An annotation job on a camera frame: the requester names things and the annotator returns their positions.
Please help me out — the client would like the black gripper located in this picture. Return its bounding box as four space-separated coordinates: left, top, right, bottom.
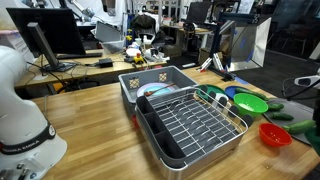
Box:
312 96 320 130

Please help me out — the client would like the dark green plastic cup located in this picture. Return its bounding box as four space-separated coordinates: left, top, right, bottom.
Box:
304 128 320 156

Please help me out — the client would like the white Franka robot base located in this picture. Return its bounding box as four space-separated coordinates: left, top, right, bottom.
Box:
0 44 68 180

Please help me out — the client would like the orange plastic bowl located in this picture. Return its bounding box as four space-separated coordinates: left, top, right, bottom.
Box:
258 122 293 148

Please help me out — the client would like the light green colander bowl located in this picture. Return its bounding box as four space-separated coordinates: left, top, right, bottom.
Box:
233 92 269 117

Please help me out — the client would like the grey round tray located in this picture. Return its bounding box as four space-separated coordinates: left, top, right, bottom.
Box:
263 97 316 146

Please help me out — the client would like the large green zucchini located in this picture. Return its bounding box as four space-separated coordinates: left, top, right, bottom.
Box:
282 119 317 136

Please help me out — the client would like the small stubby green cucumber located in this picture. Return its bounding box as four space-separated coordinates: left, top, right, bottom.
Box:
266 102 285 112

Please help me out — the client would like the long dark green cucumber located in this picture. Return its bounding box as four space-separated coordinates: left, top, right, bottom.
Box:
234 87 270 102

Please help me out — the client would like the dark green plate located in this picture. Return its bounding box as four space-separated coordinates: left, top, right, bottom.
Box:
196 83 228 101

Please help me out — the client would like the white bars bundle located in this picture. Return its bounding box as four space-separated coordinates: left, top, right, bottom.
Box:
199 52 225 73

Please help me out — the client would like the grey remote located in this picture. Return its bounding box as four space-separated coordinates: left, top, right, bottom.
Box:
181 62 198 69

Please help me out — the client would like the grey plastic bin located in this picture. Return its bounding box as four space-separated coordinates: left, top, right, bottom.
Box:
117 65 199 118

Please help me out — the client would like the black background monitor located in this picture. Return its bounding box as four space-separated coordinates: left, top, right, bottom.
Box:
185 1 213 25

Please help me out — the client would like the light blue plate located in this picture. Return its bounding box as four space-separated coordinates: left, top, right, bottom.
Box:
146 85 174 98

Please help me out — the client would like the grey cutlery holder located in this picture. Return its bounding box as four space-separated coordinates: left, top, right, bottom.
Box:
134 95 188 169

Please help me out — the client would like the wooden spoon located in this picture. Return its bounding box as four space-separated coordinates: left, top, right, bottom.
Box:
143 83 177 98

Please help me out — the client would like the lavender plate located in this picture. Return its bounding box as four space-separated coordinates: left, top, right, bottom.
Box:
136 82 176 98

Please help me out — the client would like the red plastic item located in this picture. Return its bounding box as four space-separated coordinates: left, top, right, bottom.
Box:
131 114 140 130

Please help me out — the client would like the white bottle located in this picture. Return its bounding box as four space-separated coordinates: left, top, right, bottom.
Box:
142 34 154 46

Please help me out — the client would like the yellow toy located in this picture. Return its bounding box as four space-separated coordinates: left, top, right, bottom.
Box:
133 52 145 65

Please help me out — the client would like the black backpack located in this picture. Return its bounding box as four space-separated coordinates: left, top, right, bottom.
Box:
130 13 158 34

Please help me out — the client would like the black power adapter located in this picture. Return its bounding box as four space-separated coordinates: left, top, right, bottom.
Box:
98 57 114 68

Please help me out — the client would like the wooden background desk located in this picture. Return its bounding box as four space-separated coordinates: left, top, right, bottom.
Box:
14 49 168 89

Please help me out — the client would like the black computer monitor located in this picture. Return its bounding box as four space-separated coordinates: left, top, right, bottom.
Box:
5 7 87 73

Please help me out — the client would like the white printed box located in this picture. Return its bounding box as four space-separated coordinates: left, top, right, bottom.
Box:
0 31 34 63

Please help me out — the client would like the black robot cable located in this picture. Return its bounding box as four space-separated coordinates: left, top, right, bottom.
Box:
281 77 320 102

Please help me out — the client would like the metal wire dish rack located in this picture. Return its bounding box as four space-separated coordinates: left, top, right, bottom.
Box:
134 85 254 180

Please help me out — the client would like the dark blue metal frame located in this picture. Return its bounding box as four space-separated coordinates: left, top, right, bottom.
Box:
209 12 262 83

